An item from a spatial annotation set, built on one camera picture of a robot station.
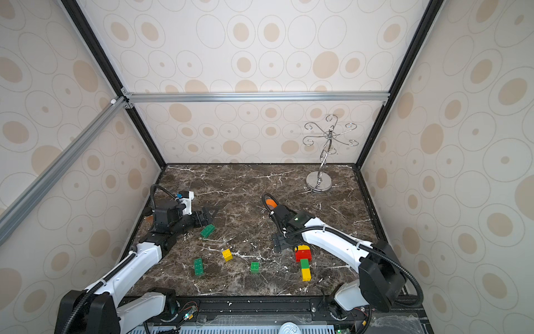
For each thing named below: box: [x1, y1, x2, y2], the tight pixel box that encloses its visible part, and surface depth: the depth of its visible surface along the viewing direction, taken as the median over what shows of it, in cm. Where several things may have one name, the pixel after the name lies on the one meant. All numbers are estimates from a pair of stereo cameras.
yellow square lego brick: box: [301, 267, 312, 282], surface depth 81 cm
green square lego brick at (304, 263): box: [300, 258, 310, 269], surface depth 84 cm
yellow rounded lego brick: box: [222, 248, 233, 262], surface depth 85 cm
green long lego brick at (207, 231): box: [199, 224, 217, 239], surface depth 94 cm
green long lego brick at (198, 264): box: [193, 257, 205, 277], surface depth 85 cm
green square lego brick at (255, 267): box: [250, 261, 261, 274], surface depth 83 cm
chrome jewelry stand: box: [303, 114, 359, 193], surface depth 95 cm
